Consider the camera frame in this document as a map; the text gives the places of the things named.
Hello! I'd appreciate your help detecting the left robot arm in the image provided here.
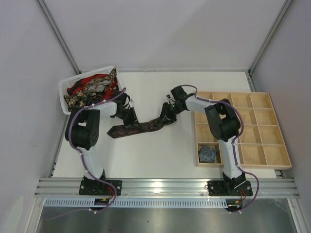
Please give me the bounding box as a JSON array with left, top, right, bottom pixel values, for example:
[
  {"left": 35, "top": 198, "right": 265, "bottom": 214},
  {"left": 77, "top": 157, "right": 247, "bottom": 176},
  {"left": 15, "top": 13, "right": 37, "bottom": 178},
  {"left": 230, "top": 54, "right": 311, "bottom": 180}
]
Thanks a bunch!
[{"left": 65, "top": 89, "right": 142, "bottom": 196}]

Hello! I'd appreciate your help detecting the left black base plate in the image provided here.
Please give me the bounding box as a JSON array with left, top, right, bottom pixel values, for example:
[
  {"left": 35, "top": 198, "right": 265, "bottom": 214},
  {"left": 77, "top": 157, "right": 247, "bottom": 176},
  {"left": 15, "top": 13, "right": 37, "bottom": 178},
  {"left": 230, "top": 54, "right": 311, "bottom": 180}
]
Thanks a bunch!
[{"left": 79, "top": 178, "right": 122, "bottom": 196}]

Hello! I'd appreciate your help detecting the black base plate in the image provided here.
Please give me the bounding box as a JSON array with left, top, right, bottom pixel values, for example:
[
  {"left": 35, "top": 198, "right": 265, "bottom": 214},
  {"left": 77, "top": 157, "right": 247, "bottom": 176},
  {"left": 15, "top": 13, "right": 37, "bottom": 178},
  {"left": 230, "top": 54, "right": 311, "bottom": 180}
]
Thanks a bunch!
[
  {"left": 207, "top": 180, "right": 253, "bottom": 197},
  {"left": 79, "top": 178, "right": 122, "bottom": 196}
]

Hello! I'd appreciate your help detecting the rolled grey tie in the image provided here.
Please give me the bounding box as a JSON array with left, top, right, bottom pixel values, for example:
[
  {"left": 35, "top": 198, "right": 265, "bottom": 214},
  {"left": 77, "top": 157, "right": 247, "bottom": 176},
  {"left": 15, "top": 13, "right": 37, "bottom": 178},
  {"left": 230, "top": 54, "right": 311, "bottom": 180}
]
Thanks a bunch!
[{"left": 198, "top": 146, "right": 217, "bottom": 163}]

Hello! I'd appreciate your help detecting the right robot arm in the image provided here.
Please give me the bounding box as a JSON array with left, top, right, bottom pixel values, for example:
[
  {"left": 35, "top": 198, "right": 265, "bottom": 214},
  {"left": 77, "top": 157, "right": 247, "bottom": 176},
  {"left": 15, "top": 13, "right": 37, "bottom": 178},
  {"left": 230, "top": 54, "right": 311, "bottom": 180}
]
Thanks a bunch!
[{"left": 158, "top": 85, "right": 246, "bottom": 194}]

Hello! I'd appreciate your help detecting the white slotted cable duct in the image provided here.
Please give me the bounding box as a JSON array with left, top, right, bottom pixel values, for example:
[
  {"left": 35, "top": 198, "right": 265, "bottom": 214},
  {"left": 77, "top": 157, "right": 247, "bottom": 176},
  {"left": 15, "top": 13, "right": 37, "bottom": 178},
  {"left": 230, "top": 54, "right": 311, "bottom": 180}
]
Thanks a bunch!
[{"left": 44, "top": 198, "right": 228, "bottom": 208}]

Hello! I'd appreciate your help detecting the red patterned tie in basket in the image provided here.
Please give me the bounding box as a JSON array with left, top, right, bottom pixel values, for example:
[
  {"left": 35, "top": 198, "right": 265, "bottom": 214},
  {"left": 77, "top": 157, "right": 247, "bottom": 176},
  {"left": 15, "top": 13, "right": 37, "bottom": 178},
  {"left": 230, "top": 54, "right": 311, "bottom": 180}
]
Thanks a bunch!
[{"left": 67, "top": 74, "right": 121, "bottom": 102}]

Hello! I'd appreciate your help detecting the wooden compartment tray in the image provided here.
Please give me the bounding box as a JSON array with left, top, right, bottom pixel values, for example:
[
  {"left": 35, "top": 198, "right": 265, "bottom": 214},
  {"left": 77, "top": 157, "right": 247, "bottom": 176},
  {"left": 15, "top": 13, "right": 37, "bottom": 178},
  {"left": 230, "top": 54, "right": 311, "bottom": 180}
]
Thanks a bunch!
[{"left": 192, "top": 91, "right": 292, "bottom": 170}]

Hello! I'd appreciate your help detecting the purple cable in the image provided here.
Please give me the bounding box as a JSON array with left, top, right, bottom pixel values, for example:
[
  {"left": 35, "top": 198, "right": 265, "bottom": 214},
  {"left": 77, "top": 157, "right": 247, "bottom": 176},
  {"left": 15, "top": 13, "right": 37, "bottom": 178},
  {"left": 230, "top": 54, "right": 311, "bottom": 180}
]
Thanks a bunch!
[
  {"left": 181, "top": 84, "right": 260, "bottom": 214},
  {"left": 47, "top": 87, "right": 127, "bottom": 220}
]

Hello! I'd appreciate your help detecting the left aluminium frame post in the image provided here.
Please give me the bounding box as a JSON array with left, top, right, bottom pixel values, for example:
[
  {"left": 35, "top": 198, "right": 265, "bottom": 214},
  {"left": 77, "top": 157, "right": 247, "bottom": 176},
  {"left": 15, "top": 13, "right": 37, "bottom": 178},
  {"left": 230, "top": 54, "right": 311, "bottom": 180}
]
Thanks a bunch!
[{"left": 35, "top": 0, "right": 81, "bottom": 74}]

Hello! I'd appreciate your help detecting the right aluminium frame post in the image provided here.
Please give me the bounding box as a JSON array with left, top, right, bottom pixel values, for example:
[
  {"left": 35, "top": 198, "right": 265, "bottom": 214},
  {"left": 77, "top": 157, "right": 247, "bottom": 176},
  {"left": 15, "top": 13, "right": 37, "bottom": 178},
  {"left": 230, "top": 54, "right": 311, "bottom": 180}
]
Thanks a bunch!
[{"left": 247, "top": 0, "right": 294, "bottom": 73}]

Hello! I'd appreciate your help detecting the brown floral tie in basket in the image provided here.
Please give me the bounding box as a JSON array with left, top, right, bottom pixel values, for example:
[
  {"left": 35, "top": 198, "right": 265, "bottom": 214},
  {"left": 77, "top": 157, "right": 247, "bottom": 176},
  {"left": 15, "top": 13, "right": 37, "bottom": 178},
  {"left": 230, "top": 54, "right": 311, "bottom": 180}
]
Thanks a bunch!
[{"left": 63, "top": 67, "right": 120, "bottom": 112}]

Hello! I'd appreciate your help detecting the aluminium rail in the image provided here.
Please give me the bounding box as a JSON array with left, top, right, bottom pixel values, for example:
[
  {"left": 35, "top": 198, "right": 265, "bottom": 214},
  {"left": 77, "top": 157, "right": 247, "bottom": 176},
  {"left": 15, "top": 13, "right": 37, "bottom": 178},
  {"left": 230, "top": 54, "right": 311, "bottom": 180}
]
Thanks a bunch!
[{"left": 35, "top": 178, "right": 299, "bottom": 199}]

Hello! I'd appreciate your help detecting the white plastic basket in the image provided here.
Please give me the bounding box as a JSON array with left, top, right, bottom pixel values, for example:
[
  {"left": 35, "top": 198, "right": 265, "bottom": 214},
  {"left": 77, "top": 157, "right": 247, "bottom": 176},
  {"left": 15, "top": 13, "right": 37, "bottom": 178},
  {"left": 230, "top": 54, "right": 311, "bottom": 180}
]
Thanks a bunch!
[{"left": 59, "top": 66, "right": 115, "bottom": 115}]

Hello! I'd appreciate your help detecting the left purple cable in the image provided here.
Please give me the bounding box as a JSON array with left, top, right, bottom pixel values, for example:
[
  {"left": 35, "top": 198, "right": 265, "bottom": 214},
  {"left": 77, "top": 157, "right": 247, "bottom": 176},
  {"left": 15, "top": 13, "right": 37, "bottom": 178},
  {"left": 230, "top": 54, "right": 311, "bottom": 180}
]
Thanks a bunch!
[{"left": 47, "top": 87, "right": 127, "bottom": 220}]

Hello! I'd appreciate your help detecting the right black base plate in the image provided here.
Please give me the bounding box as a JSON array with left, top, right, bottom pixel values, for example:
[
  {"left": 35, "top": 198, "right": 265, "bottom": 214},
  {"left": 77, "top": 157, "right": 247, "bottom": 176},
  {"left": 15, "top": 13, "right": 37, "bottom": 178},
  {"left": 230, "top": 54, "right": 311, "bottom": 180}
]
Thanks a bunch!
[{"left": 207, "top": 180, "right": 253, "bottom": 197}]

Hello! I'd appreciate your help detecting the dark paisley necktie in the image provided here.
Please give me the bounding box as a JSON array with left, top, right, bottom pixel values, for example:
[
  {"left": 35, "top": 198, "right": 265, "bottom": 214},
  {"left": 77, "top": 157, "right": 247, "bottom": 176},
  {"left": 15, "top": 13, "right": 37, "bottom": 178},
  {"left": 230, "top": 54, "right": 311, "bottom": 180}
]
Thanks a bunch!
[{"left": 107, "top": 117, "right": 175, "bottom": 139}]

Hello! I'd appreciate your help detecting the aluminium frame post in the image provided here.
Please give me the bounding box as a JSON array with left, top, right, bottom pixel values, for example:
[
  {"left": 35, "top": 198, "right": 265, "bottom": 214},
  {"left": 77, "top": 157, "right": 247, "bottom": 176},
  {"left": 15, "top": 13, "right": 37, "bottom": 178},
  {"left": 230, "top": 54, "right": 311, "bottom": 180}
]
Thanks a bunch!
[
  {"left": 247, "top": 0, "right": 294, "bottom": 73},
  {"left": 35, "top": 0, "right": 81, "bottom": 74}
]

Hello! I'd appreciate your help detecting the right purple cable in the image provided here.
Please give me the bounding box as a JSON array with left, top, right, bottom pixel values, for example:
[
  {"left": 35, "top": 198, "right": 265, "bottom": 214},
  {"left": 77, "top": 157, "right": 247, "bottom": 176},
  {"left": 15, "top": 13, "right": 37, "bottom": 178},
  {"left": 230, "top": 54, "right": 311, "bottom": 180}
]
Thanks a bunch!
[{"left": 181, "top": 84, "right": 260, "bottom": 214}]

